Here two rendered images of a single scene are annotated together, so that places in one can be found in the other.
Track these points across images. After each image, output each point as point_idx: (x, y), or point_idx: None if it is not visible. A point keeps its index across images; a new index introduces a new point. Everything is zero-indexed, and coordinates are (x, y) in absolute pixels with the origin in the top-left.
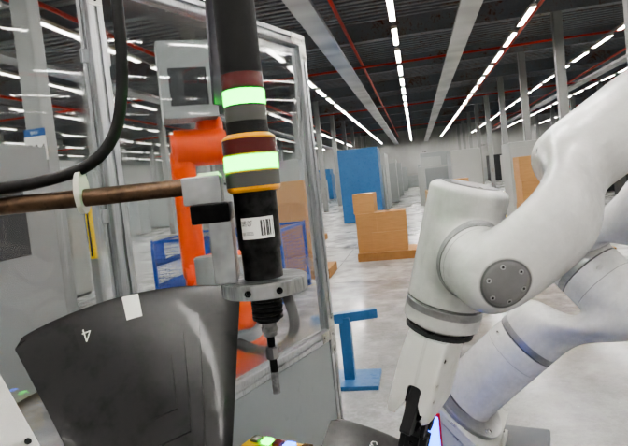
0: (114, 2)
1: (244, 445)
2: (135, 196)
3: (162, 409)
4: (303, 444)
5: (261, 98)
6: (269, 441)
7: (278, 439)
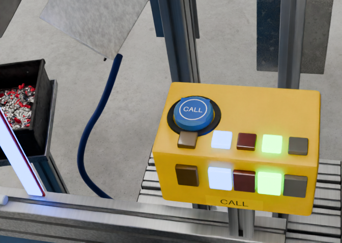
0: None
1: (310, 130)
2: None
3: None
4: (194, 139)
5: None
6: (263, 137)
7: (247, 144)
